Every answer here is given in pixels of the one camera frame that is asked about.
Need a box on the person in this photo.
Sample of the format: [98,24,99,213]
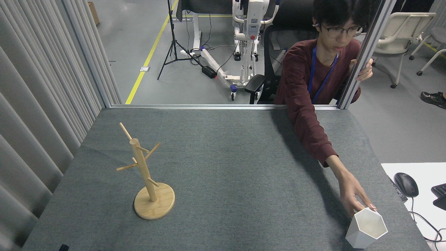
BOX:
[274,0,374,182]

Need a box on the black keyboard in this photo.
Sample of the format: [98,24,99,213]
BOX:
[431,183,446,211]

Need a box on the black mouse cable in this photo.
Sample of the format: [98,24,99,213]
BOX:
[408,197,446,243]

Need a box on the black computer mouse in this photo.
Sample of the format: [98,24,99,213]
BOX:
[394,172,419,198]

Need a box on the silver table edge rail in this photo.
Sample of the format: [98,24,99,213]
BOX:
[111,104,340,111]

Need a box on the white stand on wheels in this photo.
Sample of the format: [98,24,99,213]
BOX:
[200,0,280,101]

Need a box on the grey pleated curtain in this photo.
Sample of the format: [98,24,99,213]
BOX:
[0,0,122,251]

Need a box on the desk with black cover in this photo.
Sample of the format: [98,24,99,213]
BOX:
[176,0,234,53]

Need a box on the cardboard box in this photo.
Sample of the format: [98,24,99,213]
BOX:
[87,2,100,26]

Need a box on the blue lanyard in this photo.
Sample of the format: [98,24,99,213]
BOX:
[308,45,339,104]

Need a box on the person's right hand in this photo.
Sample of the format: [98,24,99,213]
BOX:
[339,173,378,218]

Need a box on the slanted silver frame post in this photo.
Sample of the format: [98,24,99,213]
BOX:
[337,0,398,110]

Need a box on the white hexagonal cup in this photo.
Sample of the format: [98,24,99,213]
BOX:
[345,207,388,249]

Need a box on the white armchair on casters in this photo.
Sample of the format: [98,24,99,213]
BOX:
[370,12,437,89]

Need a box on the person's left hand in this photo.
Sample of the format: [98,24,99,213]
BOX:
[356,63,374,82]

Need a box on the black shoe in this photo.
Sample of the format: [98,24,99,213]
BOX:
[420,91,446,109]

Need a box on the black office chair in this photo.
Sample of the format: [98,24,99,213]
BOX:
[245,0,318,104]

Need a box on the white side desk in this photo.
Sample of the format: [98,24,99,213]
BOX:
[381,162,446,251]

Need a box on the grey-seated chair with white legs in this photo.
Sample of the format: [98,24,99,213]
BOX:
[409,0,446,76]

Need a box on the silver post beside curtain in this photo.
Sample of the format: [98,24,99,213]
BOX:
[63,0,113,108]

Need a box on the wooden cup rack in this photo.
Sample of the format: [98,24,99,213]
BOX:
[116,122,176,220]

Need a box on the black tripod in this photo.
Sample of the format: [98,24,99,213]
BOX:
[157,0,207,81]

